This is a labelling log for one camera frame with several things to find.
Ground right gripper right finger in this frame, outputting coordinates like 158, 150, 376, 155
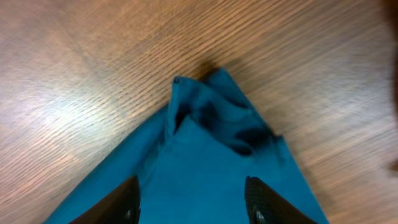
244, 176, 316, 224

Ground blue polo shirt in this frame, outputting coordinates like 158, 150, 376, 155
47, 69, 327, 223

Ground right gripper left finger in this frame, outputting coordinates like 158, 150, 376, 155
70, 176, 141, 224

